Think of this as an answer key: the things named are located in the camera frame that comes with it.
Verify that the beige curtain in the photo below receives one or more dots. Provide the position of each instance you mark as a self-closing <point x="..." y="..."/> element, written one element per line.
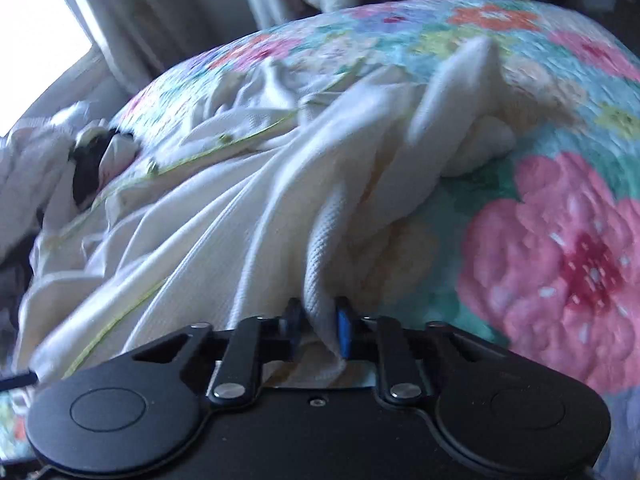
<point x="150" y="10"/>

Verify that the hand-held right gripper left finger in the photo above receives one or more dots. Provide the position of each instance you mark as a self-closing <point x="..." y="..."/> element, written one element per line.
<point x="292" y="327"/>

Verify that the white cloth with green trim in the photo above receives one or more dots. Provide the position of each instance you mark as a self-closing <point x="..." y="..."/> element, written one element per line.
<point x="200" y="150"/>

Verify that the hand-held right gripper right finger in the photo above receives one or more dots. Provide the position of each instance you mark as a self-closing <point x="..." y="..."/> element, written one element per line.
<point x="344" y="330"/>

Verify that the cream waffle knit garment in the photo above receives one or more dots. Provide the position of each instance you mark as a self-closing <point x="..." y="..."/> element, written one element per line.
<point x="380" y="170"/>

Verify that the window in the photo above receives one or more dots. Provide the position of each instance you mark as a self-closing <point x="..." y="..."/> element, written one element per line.
<point x="35" y="50"/>

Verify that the floral quilt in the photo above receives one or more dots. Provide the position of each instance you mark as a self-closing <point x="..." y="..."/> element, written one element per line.
<point x="550" y="240"/>

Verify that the black and white garment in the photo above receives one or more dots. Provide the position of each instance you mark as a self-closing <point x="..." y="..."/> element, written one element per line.
<point x="87" y="172"/>

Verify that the white fluffy garment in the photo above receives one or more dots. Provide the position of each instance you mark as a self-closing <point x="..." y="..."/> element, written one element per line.
<point x="35" y="160"/>

